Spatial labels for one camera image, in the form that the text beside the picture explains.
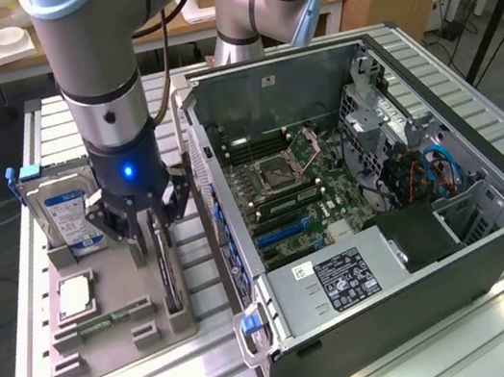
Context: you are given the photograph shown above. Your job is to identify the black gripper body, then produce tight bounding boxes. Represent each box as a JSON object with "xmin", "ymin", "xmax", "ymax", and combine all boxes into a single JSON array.
[{"xmin": 84, "ymin": 123, "xmax": 174, "ymax": 207}]

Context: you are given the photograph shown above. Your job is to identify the hard disk with blue carrier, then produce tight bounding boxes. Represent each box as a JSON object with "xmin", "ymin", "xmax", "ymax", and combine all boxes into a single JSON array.
[{"xmin": 2, "ymin": 151, "xmax": 113, "ymax": 268}]

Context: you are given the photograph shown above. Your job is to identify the grey parts rack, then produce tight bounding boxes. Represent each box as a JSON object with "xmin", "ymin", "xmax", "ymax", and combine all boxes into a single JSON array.
[{"xmin": 25, "ymin": 211, "xmax": 208, "ymax": 377}]

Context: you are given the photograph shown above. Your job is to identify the silver CPU chip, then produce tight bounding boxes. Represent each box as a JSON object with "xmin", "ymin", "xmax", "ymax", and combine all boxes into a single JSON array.
[{"xmin": 53, "ymin": 275, "xmax": 97, "ymax": 322}]

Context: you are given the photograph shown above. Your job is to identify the CPU socket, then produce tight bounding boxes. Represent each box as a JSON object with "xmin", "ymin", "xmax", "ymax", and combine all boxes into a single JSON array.
[{"xmin": 254, "ymin": 149, "xmax": 312, "ymax": 195}]

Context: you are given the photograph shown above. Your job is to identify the green RAM stick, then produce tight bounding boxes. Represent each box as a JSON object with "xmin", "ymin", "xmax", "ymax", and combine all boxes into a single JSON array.
[{"xmin": 72, "ymin": 306, "xmax": 136, "ymax": 339}]

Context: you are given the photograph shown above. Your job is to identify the installed RAM stick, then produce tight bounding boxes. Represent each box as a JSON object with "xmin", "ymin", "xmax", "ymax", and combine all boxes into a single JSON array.
[{"xmin": 253, "ymin": 186, "xmax": 324, "ymax": 221}]

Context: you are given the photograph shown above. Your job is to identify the blue expansion slot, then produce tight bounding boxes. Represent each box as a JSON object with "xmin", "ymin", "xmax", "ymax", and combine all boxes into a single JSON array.
[{"xmin": 252, "ymin": 215, "xmax": 315, "ymax": 250}]

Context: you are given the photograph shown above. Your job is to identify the metal socket cover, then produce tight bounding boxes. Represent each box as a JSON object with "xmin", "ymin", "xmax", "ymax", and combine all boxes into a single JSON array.
[{"xmin": 283, "ymin": 123, "xmax": 327, "ymax": 164}]

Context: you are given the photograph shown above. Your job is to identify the blue case latch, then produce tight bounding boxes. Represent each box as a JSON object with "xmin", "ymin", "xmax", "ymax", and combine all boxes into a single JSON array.
[{"xmin": 238, "ymin": 313, "xmax": 263, "ymax": 336}]

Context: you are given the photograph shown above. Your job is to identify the green motherboard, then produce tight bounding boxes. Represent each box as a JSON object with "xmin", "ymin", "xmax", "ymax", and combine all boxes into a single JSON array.
[{"xmin": 218, "ymin": 115, "xmax": 382, "ymax": 275}]

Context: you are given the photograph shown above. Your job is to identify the grey power supply unit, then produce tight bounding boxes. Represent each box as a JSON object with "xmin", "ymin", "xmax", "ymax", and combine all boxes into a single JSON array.
[{"xmin": 250, "ymin": 222, "xmax": 420, "ymax": 344}]

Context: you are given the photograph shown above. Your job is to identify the silver chipset heatsink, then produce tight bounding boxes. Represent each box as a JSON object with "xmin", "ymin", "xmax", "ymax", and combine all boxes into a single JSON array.
[{"xmin": 326, "ymin": 218, "xmax": 355, "ymax": 240}]

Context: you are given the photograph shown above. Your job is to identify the white box with round dish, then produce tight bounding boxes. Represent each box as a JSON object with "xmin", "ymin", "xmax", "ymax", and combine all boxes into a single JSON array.
[{"xmin": 0, "ymin": 21, "xmax": 38, "ymax": 67}]

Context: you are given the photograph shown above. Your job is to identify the white papers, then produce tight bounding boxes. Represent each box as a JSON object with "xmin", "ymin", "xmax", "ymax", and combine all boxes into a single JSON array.
[{"xmin": 179, "ymin": 0, "xmax": 219, "ymax": 27}]

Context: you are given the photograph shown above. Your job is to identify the metal disk bay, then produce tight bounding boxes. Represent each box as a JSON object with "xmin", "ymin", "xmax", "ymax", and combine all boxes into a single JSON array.
[{"xmin": 331, "ymin": 71, "xmax": 422, "ymax": 160}]

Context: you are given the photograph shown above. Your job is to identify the black plastic shroud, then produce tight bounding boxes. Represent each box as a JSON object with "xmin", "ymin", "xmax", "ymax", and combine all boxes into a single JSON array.
[{"xmin": 373, "ymin": 199, "xmax": 465, "ymax": 279}]

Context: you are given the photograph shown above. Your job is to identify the black open PC case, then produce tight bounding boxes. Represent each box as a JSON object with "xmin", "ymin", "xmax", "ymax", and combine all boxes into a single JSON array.
[{"xmin": 162, "ymin": 10, "xmax": 504, "ymax": 377}]

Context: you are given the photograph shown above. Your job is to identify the metal drive cage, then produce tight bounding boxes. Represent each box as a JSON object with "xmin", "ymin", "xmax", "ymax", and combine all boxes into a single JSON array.
[{"xmin": 427, "ymin": 175, "xmax": 504, "ymax": 250}]

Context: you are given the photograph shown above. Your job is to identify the white box with red dot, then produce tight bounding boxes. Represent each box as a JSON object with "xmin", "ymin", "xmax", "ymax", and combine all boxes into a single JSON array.
[{"xmin": 418, "ymin": 0, "xmax": 458, "ymax": 37}]

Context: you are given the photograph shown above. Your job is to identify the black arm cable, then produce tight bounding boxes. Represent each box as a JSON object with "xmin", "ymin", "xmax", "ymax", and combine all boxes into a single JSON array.
[{"xmin": 123, "ymin": 0, "xmax": 220, "ymax": 130}]

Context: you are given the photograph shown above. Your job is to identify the blue wire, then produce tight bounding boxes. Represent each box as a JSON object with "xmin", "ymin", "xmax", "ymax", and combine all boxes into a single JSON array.
[{"xmin": 419, "ymin": 139, "xmax": 466, "ymax": 198}]

